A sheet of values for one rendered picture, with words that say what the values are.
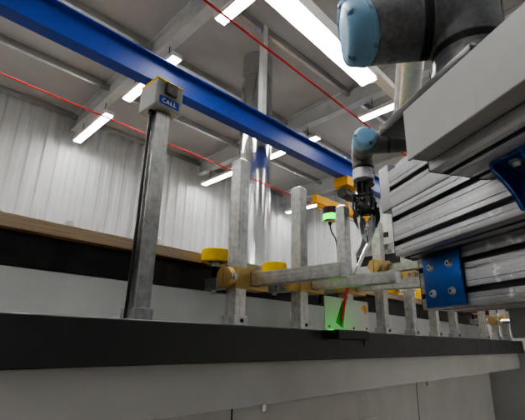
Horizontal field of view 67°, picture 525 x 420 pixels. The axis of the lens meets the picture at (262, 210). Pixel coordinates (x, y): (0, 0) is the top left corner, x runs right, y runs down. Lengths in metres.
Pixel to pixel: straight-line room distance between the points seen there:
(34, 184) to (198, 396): 7.82
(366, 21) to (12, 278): 0.83
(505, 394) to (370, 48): 3.23
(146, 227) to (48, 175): 7.88
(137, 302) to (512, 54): 0.69
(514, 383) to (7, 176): 7.87
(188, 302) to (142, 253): 0.36
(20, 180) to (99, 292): 7.55
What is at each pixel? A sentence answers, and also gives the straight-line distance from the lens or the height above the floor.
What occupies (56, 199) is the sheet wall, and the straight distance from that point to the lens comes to 8.61.
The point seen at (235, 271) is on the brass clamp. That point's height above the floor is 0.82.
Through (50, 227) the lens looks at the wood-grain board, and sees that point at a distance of 0.96.
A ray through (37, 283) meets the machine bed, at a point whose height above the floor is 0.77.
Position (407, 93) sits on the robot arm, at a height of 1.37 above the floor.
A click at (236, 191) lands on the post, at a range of 1.04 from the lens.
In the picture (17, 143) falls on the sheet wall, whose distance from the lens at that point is 8.70.
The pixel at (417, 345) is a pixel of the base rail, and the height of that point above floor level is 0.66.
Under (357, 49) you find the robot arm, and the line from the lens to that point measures 0.76.
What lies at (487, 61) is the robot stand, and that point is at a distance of 0.45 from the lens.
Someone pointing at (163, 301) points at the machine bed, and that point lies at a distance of 1.11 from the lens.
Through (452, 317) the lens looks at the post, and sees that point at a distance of 2.28.
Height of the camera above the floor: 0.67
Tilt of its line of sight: 18 degrees up
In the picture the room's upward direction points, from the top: 1 degrees clockwise
